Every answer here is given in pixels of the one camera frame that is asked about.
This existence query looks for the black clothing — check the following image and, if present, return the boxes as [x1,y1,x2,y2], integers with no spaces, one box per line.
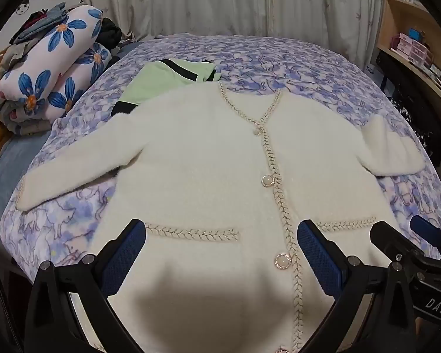
[97,18,123,52]

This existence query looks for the blue bed sheet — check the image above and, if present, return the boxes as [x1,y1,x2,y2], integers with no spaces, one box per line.
[0,129,54,229]

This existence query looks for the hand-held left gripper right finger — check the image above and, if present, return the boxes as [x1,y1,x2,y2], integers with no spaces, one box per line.
[297,219,418,353]

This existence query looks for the black bag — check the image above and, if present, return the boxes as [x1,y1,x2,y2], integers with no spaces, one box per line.
[375,49,441,168]

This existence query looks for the pink storage boxes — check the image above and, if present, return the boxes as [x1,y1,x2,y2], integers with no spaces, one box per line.
[390,27,435,69]

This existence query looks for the blue floral fleece blanket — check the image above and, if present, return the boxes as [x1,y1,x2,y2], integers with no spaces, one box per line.
[0,33,440,273]

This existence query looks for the green garment with black stripe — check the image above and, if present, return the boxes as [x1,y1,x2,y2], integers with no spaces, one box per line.
[111,59,223,118]

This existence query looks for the folded blue flower quilt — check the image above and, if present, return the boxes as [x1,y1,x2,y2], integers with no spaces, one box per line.
[0,4,113,135]

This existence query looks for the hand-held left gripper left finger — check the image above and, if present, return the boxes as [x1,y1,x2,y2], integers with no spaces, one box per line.
[24,219,148,353]

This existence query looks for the pile of dark clothes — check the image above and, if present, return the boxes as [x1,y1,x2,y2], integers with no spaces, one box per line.
[9,2,69,45]

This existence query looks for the wooden shelf unit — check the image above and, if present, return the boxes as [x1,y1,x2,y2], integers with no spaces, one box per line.
[375,0,441,118]

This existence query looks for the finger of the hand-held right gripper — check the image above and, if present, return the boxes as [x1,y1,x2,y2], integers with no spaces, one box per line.
[410,215,441,257]
[369,221,441,284]

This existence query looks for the white fuzzy cardigan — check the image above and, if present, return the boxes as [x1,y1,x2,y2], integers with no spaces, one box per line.
[16,83,425,353]

